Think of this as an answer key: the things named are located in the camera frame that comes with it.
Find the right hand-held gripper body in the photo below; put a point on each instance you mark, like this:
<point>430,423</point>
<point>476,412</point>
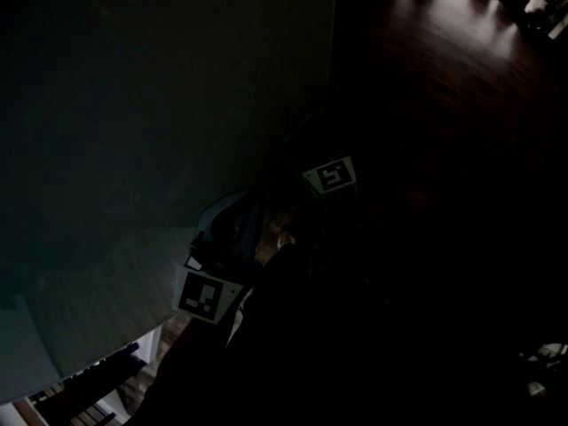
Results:
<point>333,178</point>

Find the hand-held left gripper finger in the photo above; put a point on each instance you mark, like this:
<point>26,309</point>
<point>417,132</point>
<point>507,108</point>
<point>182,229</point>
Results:
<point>205,229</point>
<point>257,233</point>

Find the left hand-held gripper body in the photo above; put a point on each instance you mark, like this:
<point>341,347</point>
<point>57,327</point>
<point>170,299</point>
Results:
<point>202,297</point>

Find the person's left forearm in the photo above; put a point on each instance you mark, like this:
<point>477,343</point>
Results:
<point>191,335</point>

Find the person's grey shoe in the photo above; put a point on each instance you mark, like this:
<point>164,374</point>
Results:
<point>286,239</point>

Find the black metal railing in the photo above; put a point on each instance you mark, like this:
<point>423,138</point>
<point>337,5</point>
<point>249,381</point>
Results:
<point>102,371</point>

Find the person's black clothing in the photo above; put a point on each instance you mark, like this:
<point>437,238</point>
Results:
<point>355,349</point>

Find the wide white venetian blinds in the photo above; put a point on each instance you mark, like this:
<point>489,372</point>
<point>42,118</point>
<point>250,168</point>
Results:
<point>552,351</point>

